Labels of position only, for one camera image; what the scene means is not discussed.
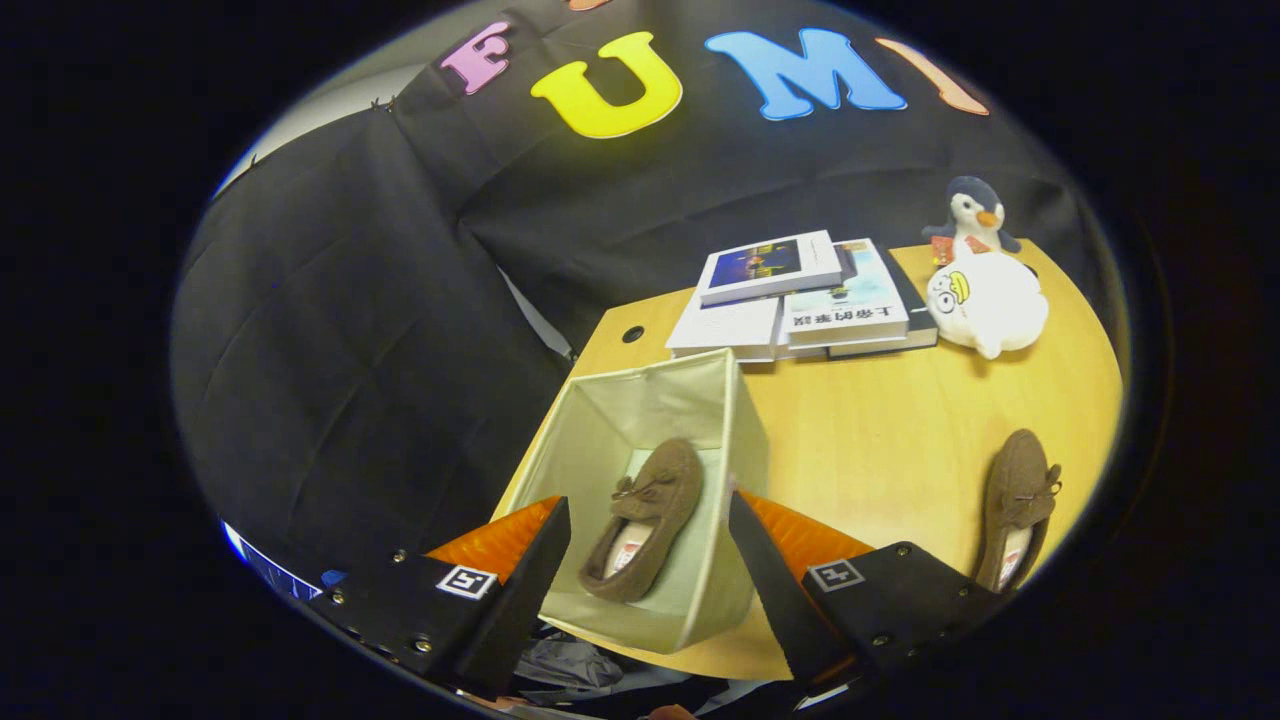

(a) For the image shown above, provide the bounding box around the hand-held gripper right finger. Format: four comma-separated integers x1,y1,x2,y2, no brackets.
727,490,1001,691

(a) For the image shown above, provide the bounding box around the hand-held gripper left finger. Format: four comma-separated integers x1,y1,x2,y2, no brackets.
305,495,573,701

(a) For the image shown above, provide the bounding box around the brown fuzzy shoe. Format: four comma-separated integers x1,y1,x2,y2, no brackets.
975,428,1063,593
578,437,705,604

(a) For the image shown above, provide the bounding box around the green fabric storage box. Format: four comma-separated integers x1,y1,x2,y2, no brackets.
495,347,771,656

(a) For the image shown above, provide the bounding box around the grey crumpled cloth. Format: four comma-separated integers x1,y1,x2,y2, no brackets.
515,630,761,716

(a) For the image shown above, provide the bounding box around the white book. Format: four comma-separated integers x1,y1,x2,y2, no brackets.
665,290,783,361
740,340,831,363

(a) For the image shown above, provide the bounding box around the teal cover book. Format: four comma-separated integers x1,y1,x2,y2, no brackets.
780,238,911,349

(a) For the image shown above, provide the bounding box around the blue cover book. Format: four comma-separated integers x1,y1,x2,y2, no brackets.
697,230,844,308

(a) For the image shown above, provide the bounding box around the white round plush toy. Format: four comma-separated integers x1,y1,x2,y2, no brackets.
926,252,1049,361

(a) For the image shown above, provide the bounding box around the penguin plush toy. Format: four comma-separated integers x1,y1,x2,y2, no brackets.
921,175,1023,266

